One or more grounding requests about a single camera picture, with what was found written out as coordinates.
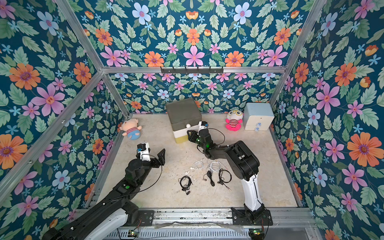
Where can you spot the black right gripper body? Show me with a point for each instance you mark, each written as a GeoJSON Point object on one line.
{"type": "Point", "coordinates": [197, 133]}

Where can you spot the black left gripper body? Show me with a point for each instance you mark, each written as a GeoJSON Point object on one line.
{"type": "Point", "coordinates": [146, 167]}

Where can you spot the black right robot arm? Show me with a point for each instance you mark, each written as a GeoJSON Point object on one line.
{"type": "Point", "coordinates": [244, 164]}

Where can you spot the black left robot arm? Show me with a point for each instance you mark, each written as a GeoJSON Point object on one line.
{"type": "Point", "coordinates": [117, 208]}

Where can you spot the three-tier colored drawer cabinet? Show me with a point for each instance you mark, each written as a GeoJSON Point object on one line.
{"type": "Point", "coordinates": [181, 135]}

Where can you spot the white blue mini drawer cabinet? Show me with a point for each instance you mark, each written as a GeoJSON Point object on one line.
{"type": "Point", "coordinates": [258, 116]}

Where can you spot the pink white plush toy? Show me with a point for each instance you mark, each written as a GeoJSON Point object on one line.
{"type": "Point", "coordinates": [234, 120]}

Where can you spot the pink pig plush toy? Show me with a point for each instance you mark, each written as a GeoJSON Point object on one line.
{"type": "Point", "coordinates": [131, 129]}

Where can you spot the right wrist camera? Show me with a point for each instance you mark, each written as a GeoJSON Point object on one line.
{"type": "Point", "coordinates": [203, 125]}

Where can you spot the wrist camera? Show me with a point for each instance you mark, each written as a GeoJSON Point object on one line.
{"type": "Point", "coordinates": [203, 125]}
{"type": "Point", "coordinates": [143, 152]}

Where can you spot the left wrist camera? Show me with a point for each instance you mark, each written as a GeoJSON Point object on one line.
{"type": "Point", "coordinates": [143, 152]}

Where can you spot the white wired earphones left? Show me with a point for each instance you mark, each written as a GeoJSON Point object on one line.
{"type": "Point", "coordinates": [198, 165]}

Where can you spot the white wired earphones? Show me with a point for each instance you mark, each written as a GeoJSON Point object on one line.
{"type": "Point", "coordinates": [216, 166]}
{"type": "Point", "coordinates": [198, 165]}

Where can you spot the white wired earphones middle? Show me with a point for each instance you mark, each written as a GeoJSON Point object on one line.
{"type": "Point", "coordinates": [216, 166]}

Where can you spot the black wired earphones middle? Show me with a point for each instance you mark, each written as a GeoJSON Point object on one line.
{"type": "Point", "coordinates": [208, 177]}

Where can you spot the black wired earphones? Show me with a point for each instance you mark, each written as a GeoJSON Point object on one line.
{"type": "Point", "coordinates": [185, 183]}
{"type": "Point", "coordinates": [225, 177]}
{"type": "Point", "coordinates": [208, 177]}

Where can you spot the black wired earphones left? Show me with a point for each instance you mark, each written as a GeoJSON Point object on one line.
{"type": "Point", "coordinates": [185, 183]}

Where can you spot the black wired earphones right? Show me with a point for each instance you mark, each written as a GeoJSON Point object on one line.
{"type": "Point", "coordinates": [225, 177]}

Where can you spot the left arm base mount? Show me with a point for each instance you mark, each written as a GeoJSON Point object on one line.
{"type": "Point", "coordinates": [139, 217]}

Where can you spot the black hook rail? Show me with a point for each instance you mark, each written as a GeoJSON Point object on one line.
{"type": "Point", "coordinates": [191, 70]}

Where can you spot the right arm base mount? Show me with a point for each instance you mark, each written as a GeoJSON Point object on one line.
{"type": "Point", "coordinates": [245, 217]}

